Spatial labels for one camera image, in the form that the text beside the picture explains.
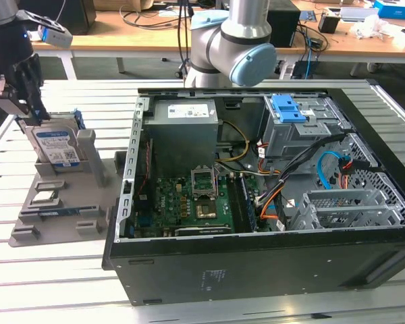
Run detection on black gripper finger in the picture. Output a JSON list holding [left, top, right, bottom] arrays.
[[13, 54, 51, 123]]

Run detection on hard disk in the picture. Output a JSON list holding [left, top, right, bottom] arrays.
[[15, 107, 87, 169]]

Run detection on metal disk bay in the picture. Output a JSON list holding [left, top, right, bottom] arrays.
[[288, 188, 405, 232]]

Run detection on large black computer box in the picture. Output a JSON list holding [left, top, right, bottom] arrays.
[[65, 0, 97, 34]]

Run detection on wooden desk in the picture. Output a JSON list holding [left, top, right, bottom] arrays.
[[266, 0, 405, 78], [30, 0, 196, 80]]

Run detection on silver CPU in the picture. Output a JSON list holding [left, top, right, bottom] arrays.
[[32, 190, 58, 203]]

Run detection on grey parts rack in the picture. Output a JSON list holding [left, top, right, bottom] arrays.
[[8, 128, 129, 249]]

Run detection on brown cardboard box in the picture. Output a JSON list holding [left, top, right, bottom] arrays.
[[94, 0, 156, 11]]

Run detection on loose blue RAM stick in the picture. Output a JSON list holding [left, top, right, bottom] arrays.
[[36, 207, 82, 217]]

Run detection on grey power supply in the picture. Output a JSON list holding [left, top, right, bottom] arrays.
[[143, 99, 220, 169]]

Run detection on green motherboard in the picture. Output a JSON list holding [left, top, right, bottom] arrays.
[[131, 175, 261, 239]]

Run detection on metal socket cover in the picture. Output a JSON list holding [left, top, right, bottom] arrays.
[[190, 165, 217, 195]]

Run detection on CPU socket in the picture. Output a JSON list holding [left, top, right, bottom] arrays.
[[192, 180, 220, 200]]

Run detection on square brass chipset chip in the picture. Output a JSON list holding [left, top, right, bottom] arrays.
[[195, 202, 219, 220]]

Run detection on black graphics card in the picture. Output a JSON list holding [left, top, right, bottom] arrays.
[[173, 225, 234, 239]]

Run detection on black RAM slot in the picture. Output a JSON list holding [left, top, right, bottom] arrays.
[[226, 175, 247, 234]]

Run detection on blue installed RAM stick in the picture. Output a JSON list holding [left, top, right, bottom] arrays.
[[239, 175, 257, 234]]

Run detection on blue plastic bay latch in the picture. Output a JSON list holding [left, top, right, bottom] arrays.
[[271, 94, 306, 124]]

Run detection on black speaker box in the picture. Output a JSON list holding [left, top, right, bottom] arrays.
[[267, 6, 301, 48]]

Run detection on black PC case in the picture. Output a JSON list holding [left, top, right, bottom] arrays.
[[101, 79, 405, 306]]

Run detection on metal drive cage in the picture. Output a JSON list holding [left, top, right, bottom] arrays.
[[261, 94, 354, 161]]

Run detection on small black container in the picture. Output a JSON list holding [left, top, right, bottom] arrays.
[[318, 15, 341, 34]]

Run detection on flat grey box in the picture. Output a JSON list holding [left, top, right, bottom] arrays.
[[340, 5, 381, 23]]

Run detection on crumpled clear plastic wrap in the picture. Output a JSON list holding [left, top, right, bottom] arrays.
[[349, 15, 394, 40]]

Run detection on blue cardboard box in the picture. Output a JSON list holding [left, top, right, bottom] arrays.
[[373, 0, 405, 20]]

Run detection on thick black camera cable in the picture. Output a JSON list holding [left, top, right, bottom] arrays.
[[175, 0, 194, 80]]

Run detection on yellow wires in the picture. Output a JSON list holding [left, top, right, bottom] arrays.
[[217, 121, 250, 163]]

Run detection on orange wires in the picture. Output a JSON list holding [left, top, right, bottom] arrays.
[[260, 198, 281, 222]]

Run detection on light blue wire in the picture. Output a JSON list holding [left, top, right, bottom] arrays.
[[316, 151, 345, 190]]

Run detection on black power wire connector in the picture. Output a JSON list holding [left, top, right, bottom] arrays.
[[337, 155, 381, 176]]

